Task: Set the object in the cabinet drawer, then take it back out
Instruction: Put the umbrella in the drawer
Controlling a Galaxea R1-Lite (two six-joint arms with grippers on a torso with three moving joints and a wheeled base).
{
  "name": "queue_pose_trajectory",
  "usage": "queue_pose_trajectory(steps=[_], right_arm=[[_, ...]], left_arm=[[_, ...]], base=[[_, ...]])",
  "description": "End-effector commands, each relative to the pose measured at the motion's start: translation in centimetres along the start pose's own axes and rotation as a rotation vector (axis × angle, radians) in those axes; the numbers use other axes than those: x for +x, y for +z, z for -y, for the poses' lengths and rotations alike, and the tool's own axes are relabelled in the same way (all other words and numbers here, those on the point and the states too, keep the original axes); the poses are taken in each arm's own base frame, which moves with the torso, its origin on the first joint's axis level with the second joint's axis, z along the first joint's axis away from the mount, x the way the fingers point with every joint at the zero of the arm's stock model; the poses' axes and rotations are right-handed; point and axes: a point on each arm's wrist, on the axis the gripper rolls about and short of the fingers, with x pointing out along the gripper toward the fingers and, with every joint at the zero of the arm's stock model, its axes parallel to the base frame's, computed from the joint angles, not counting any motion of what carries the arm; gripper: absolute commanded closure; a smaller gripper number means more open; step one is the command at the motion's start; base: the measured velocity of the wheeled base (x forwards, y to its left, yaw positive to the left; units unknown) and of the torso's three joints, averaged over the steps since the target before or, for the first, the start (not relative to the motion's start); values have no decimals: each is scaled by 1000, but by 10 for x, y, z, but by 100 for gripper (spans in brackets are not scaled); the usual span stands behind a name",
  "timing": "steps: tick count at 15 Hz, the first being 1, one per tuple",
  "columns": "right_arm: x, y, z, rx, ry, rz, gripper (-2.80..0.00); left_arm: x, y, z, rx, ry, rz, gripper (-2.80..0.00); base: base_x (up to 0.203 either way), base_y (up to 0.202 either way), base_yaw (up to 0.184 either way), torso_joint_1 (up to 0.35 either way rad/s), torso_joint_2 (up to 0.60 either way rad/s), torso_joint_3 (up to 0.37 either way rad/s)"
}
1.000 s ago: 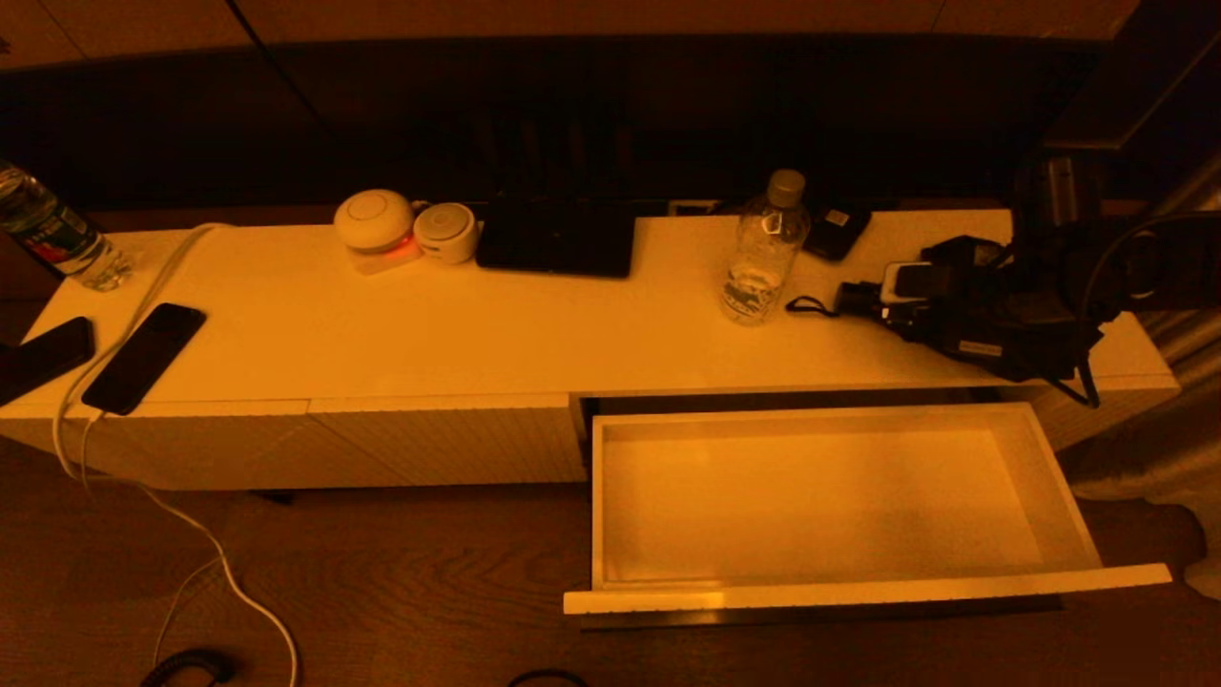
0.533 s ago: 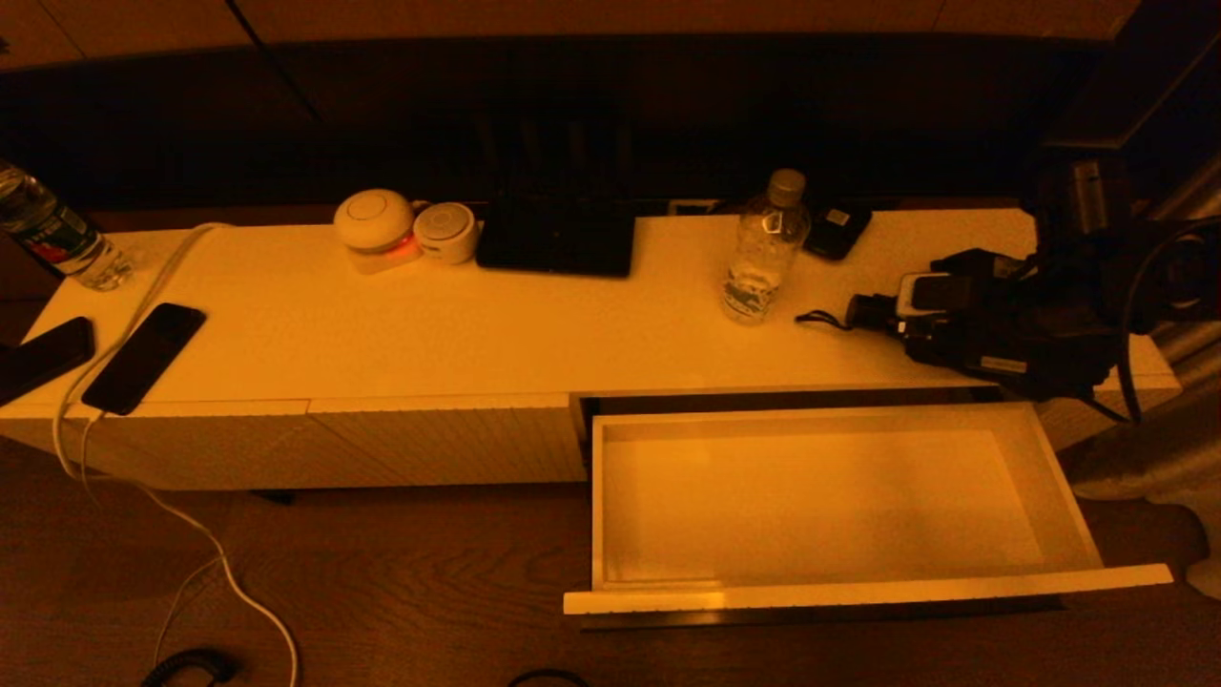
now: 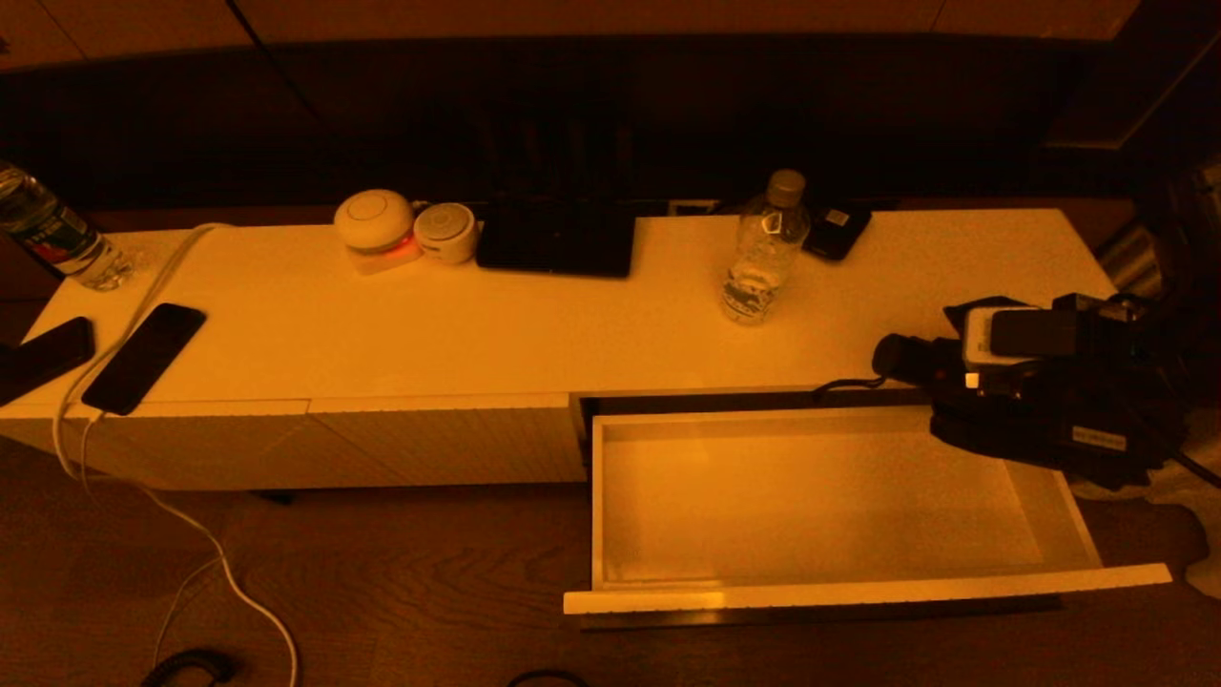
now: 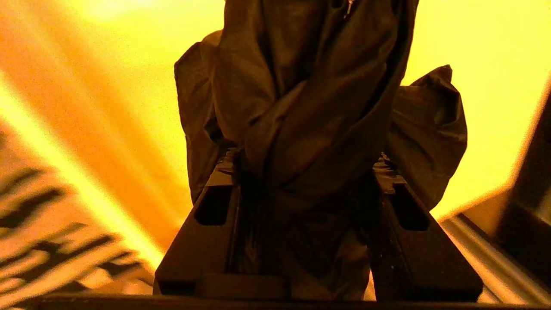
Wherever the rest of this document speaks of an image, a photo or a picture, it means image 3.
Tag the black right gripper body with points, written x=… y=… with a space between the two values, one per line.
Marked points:
x=1097 y=439

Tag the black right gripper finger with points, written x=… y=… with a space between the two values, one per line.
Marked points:
x=992 y=434

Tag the black umbrella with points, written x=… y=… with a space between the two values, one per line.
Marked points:
x=911 y=361

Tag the white cabinet drawer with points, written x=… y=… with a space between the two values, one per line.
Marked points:
x=811 y=506

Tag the clear grey-capped water bottle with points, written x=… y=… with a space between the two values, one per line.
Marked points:
x=763 y=258

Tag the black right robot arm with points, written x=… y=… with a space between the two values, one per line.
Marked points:
x=1173 y=363

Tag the white long low cabinet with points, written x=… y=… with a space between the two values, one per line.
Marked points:
x=477 y=334

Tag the small black labelled device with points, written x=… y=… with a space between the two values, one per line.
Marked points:
x=839 y=231

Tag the black flat tablet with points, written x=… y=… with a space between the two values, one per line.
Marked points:
x=553 y=239

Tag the white ribbed cabinet door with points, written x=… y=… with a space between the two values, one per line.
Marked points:
x=191 y=448
x=458 y=439

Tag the small white round speaker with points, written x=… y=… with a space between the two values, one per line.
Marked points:
x=444 y=231

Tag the large white round device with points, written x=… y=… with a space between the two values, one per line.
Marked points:
x=374 y=221

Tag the black smartphone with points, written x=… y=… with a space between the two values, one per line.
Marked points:
x=43 y=355
x=143 y=358

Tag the red-labelled water bottle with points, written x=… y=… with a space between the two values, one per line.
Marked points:
x=57 y=239

